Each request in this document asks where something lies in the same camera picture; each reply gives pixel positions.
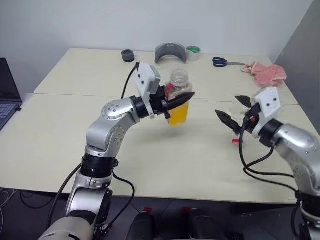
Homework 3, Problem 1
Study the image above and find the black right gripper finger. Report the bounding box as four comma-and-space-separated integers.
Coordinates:
235, 94, 255, 110
215, 109, 243, 135

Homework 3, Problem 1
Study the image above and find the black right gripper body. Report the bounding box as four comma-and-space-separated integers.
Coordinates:
240, 103, 263, 134

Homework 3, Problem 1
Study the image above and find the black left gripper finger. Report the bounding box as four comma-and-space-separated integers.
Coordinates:
166, 92, 196, 111

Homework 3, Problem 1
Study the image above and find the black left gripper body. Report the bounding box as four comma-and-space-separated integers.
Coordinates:
149, 84, 172, 120

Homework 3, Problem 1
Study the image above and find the bottle of orange juice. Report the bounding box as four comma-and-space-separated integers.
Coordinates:
165, 68, 196, 128

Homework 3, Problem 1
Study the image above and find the pink cloth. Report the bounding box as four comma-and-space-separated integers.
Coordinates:
240, 60, 287, 88

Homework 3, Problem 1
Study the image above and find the green white tape roll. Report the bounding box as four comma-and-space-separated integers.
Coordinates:
185, 45, 202, 62

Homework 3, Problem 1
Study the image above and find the grey curved visor headset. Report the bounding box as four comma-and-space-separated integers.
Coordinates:
154, 42, 189, 65

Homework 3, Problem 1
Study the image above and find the dark rounded shape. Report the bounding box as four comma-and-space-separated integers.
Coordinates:
130, 211, 156, 240
187, 208, 217, 240

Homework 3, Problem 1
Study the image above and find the dark laptop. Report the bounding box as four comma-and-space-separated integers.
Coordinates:
0, 57, 24, 132

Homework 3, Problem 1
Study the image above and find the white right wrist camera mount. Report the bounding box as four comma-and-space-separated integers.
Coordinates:
250, 86, 283, 140

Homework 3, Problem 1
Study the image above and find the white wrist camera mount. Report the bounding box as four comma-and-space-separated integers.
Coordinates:
135, 62, 162, 119
250, 86, 283, 140

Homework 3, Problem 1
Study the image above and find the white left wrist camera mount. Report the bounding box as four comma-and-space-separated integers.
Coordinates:
135, 62, 162, 119

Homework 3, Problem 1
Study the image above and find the black floor cable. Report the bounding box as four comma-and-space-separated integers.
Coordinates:
19, 190, 55, 210

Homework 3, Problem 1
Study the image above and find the white floor cable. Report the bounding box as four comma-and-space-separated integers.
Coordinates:
0, 187, 18, 240

